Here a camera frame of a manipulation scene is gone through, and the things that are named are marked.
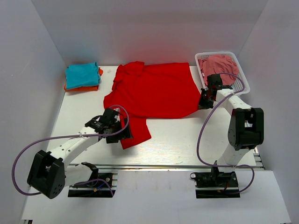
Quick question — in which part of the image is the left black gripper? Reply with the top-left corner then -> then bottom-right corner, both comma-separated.
107,118 -> 133,143

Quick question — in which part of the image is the red t-shirt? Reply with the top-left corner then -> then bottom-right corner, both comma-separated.
103,61 -> 200,149

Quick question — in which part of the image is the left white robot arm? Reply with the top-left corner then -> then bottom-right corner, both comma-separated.
27,105 -> 133,199

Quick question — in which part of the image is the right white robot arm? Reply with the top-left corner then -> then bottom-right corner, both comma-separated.
196,73 -> 264,186

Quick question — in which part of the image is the pink t-shirt in basket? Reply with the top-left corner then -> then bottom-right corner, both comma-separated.
199,54 -> 239,85

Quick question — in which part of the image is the white plastic basket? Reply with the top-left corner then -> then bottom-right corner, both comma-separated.
195,51 -> 250,95

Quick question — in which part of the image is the folded orange t-shirt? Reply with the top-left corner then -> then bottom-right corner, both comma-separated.
64,68 -> 101,92

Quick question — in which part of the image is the folded teal t-shirt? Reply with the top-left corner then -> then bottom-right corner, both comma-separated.
65,62 -> 100,90

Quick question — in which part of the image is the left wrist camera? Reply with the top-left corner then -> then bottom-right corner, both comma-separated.
113,107 -> 121,121

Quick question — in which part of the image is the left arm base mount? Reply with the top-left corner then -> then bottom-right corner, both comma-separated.
65,162 -> 117,198

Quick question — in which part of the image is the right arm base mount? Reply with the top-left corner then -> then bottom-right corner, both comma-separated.
190,167 -> 240,199

